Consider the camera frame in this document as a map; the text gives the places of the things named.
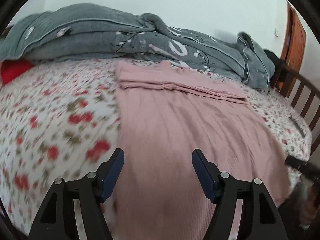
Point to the orange wooden door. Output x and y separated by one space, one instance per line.
295 40

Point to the black garment on rail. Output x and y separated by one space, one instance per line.
273 57

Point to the grey floral quilt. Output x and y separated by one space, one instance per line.
90 31

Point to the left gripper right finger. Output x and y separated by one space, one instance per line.
260 218

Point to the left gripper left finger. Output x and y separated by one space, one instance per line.
55 218

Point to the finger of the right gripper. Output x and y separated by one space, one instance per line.
305 168

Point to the red pillow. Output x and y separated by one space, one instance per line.
12 69

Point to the floral bed sheet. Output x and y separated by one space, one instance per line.
63 120

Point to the pink knit sweater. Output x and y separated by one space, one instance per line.
165 114

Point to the white wall switch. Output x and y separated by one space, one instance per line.
276 34

